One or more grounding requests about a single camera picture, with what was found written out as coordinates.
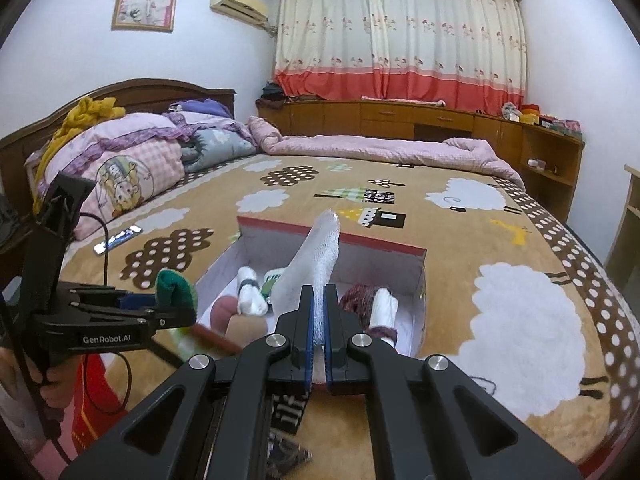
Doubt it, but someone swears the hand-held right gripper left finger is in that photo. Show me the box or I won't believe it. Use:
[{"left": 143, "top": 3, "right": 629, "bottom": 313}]
[{"left": 59, "top": 284, "right": 316, "bottom": 480}]

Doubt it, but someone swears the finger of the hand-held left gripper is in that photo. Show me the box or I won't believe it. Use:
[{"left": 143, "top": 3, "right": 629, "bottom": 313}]
[
  {"left": 72, "top": 296, "right": 197, "bottom": 330},
  {"left": 62, "top": 282, "right": 132, "bottom": 311}
]

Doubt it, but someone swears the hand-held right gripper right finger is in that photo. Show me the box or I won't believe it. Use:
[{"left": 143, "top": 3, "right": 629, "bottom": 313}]
[{"left": 324, "top": 284, "right": 583, "bottom": 480}]

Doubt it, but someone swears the brown pink sock ball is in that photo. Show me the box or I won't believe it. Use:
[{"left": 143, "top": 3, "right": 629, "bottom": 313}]
[{"left": 212, "top": 295, "right": 246, "bottom": 331}]

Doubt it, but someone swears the white waffle sock roll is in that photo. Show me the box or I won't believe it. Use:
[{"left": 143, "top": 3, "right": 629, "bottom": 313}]
[{"left": 367, "top": 287, "right": 401, "bottom": 348}]

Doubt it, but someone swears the small white grey sock roll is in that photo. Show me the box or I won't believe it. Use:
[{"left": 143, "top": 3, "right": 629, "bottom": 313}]
[{"left": 236, "top": 266, "right": 268, "bottom": 317}]

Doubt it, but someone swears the white mesh sock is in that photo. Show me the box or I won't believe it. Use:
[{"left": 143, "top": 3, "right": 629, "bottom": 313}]
[{"left": 272, "top": 208, "right": 342, "bottom": 386}]

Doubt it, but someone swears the red cardboard shoe box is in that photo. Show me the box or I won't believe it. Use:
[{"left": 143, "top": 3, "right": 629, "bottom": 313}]
[{"left": 167, "top": 216, "right": 428, "bottom": 361}]

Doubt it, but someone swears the person's left forearm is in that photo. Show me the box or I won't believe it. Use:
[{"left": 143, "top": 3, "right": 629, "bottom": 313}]
[{"left": 0, "top": 350, "right": 46, "bottom": 461}]

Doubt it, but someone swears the person's left hand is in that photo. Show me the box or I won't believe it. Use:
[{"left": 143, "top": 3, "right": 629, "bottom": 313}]
[{"left": 30, "top": 347, "right": 76, "bottom": 408}]

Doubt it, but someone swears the mobile phone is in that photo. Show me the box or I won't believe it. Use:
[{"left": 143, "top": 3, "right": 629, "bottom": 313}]
[{"left": 94, "top": 226, "right": 143, "bottom": 255}]

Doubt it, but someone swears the dark shiny packet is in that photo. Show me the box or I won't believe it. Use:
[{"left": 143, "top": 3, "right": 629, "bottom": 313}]
[{"left": 267, "top": 435, "right": 313, "bottom": 480}]

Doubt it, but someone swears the pink checked cartoon pillow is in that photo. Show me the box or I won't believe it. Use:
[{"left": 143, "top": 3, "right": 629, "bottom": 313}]
[{"left": 42, "top": 112, "right": 186, "bottom": 238}]

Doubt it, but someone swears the printed plush blanket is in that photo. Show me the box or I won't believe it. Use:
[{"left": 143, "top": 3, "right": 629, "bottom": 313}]
[{"left": 60, "top": 152, "right": 628, "bottom": 466}]

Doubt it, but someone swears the yellow knit scarf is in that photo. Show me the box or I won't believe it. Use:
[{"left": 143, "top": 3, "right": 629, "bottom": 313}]
[{"left": 32, "top": 96, "right": 126, "bottom": 211}]

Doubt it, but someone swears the grey blue quilt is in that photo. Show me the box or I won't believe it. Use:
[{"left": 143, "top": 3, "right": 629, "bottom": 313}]
[{"left": 180, "top": 127, "right": 258, "bottom": 173}]

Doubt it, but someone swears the pink quilt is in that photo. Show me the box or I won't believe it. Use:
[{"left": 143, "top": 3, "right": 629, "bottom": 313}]
[{"left": 247, "top": 116, "right": 526, "bottom": 191}]

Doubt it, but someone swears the wooden headboard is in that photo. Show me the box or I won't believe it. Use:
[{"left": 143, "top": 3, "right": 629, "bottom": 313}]
[{"left": 0, "top": 79, "right": 237, "bottom": 196}]

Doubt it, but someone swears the purple cloth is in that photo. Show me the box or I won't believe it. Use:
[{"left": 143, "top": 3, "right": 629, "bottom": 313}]
[{"left": 167, "top": 99, "right": 233, "bottom": 121}]

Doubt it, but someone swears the dark clothes pile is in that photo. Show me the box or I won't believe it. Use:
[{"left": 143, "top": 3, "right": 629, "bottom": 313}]
[{"left": 260, "top": 81, "right": 286, "bottom": 106}]

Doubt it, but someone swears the pink cloth strip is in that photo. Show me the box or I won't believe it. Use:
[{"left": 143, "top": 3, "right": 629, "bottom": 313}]
[{"left": 360, "top": 95, "right": 446, "bottom": 107}]

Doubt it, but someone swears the wooden cabinet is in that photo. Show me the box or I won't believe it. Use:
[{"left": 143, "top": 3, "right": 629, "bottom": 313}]
[{"left": 256, "top": 97, "right": 586, "bottom": 223}]

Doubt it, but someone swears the colourful clutter pile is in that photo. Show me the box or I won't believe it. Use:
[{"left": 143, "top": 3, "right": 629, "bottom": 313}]
[{"left": 501, "top": 101, "right": 582, "bottom": 133}]

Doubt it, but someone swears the cream and red curtain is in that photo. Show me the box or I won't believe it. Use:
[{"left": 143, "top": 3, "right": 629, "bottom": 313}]
[{"left": 272, "top": 0, "right": 530, "bottom": 108}]

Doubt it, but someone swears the wooden desk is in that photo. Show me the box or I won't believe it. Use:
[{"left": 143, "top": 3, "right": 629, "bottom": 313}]
[{"left": 604, "top": 164, "right": 640, "bottom": 286}]

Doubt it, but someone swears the black cable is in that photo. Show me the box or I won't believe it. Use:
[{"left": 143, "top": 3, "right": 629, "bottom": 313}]
[{"left": 77, "top": 212, "right": 133, "bottom": 411}]

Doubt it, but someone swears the wall air conditioner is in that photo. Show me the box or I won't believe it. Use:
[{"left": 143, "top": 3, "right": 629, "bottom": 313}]
[{"left": 210, "top": 0, "right": 271, "bottom": 25}]

